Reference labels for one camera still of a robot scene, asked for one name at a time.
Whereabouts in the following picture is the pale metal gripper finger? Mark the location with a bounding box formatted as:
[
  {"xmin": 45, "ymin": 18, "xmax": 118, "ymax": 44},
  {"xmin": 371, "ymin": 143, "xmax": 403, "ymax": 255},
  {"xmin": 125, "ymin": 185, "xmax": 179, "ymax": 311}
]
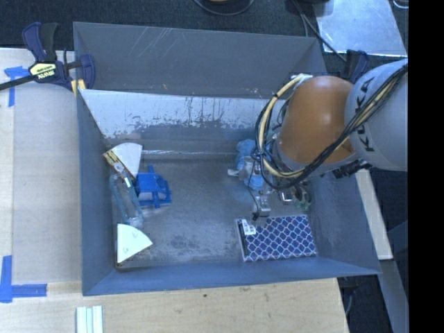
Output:
[{"xmin": 251, "ymin": 194, "xmax": 272, "ymax": 222}]

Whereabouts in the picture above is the blue white patterned box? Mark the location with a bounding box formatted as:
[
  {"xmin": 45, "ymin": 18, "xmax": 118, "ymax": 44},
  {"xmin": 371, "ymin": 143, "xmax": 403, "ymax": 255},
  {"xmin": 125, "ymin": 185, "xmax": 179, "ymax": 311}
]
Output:
[{"xmin": 234, "ymin": 214, "xmax": 318, "ymax": 263}]

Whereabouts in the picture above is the light blue cloth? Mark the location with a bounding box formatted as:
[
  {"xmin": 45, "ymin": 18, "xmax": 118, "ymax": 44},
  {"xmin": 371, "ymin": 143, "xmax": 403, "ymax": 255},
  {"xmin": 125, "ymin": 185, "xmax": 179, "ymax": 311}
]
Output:
[{"xmin": 228, "ymin": 138, "xmax": 270, "ymax": 190}]

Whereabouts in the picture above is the grey metal bin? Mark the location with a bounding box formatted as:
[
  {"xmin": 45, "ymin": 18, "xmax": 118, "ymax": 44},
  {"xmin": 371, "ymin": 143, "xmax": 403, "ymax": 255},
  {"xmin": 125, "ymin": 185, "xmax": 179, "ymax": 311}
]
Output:
[{"xmin": 72, "ymin": 21, "xmax": 383, "ymax": 297}]

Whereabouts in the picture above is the blue plastic toy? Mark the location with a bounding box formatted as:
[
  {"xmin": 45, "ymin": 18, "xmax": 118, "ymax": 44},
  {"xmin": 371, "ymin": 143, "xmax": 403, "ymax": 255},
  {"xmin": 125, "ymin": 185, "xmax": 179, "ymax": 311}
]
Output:
[{"xmin": 133, "ymin": 164, "xmax": 173, "ymax": 210}]

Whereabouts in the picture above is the clear plastic bottle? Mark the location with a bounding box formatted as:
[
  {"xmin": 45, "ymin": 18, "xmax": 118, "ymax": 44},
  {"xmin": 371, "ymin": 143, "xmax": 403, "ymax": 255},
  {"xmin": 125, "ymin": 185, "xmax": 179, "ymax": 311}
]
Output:
[{"xmin": 109, "ymin": 164, "xmax": 145, "ymax": 230}]

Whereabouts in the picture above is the plain white wedge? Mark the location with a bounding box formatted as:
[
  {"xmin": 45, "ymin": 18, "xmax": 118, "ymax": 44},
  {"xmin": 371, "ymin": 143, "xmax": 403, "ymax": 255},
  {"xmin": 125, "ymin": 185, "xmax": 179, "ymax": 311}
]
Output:
[{"xmin": 116, "ymin": 223, "xmax": 154, "ymax": 265}]

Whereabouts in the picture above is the white wedge with yellow edge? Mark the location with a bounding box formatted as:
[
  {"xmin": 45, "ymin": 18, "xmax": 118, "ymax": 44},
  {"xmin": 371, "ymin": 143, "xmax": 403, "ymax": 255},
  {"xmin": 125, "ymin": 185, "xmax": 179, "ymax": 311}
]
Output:
[{"xmin": 102, "ymin": 142, "xmax": 144, "ymax": 180}]

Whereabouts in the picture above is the pale wood board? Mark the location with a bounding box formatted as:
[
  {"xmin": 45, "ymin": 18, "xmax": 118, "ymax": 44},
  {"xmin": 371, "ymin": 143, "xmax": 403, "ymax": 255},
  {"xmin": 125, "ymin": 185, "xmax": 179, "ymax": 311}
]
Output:
[{"xmin": 12, "ymin": 81, "xmax": 84, "ymax": 286}]

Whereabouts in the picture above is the black cylinder on white bracket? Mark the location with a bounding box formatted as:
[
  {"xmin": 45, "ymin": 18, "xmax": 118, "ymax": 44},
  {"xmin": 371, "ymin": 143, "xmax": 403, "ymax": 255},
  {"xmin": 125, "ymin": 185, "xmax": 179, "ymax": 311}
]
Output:
[{"xmin": 332, "ymin": 160, "xmax": 371, "ymax": 180}]

